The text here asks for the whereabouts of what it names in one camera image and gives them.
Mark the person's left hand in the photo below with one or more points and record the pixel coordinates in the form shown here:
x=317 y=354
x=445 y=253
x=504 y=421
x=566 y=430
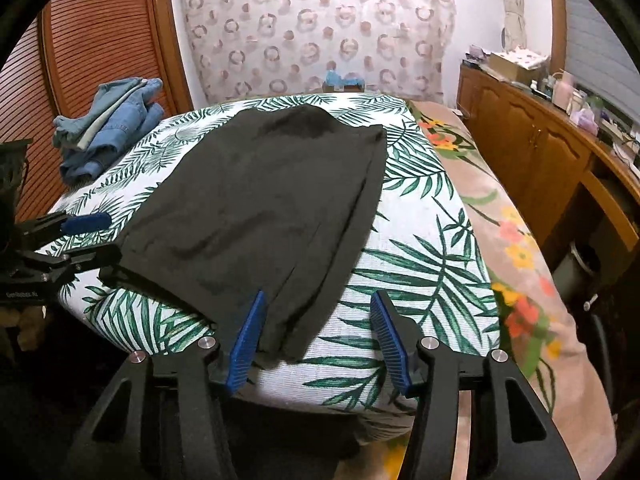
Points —
x=29 y=323

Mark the circle patterned curtain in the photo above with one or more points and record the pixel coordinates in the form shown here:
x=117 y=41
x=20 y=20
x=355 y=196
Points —
x=245 y=48

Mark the lavender small container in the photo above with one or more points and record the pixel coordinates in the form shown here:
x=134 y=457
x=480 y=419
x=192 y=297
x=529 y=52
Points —
x=584 y=119

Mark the window blind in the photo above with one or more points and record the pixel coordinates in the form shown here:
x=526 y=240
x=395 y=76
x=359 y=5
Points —
x=598 y=60

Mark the cardboard box with floral cloth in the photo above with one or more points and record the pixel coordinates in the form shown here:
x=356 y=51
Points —
x=520 y=65

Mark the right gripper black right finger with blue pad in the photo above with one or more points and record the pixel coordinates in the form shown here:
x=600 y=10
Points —
x=512 y=435

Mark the palm leaf print sheet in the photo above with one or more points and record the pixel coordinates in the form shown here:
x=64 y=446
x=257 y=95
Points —
x=422 y=250

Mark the wooden sideboard cabinet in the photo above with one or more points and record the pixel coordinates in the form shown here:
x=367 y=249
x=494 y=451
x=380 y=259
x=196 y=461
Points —
x=568 y=185

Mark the pink bottle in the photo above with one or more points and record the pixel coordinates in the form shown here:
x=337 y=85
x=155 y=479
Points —
x=563 y=90

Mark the folded blue jeans pile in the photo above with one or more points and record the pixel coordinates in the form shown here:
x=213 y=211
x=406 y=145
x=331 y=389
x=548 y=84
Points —
x=122 y=112

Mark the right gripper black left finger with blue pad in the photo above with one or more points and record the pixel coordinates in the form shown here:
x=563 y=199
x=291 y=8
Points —
x=160 y=416

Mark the brown louvered wardrobe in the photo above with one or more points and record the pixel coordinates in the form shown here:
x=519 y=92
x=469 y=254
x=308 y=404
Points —
x=70 y=48

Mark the floral beige blanket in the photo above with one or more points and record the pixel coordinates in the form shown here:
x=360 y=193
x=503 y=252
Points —
x=533 y=322

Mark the black pants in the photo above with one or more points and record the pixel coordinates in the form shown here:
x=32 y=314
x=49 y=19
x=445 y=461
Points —
x=278 y=204

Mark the blue item at bed head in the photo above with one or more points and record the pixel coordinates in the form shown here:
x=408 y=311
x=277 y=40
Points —
x=351 y=82

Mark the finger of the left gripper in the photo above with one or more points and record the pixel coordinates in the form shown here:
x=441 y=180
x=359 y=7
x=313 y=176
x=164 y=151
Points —
x=67 y=224
x=93 y=257

